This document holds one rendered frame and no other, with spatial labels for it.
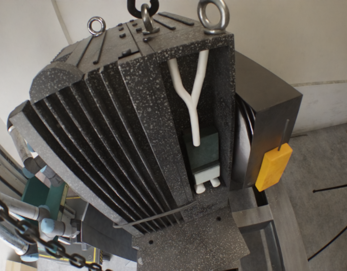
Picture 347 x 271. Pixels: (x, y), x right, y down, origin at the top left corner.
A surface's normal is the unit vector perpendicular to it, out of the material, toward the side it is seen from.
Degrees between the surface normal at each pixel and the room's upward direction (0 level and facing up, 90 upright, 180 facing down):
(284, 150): 0
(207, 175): 90
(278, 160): 90
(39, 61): 90
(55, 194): 0
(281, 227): 0
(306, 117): 90
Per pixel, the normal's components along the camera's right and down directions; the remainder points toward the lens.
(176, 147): 0.28, 0.65
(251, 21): 0.04, 0.71
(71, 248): -0.19, -0.69
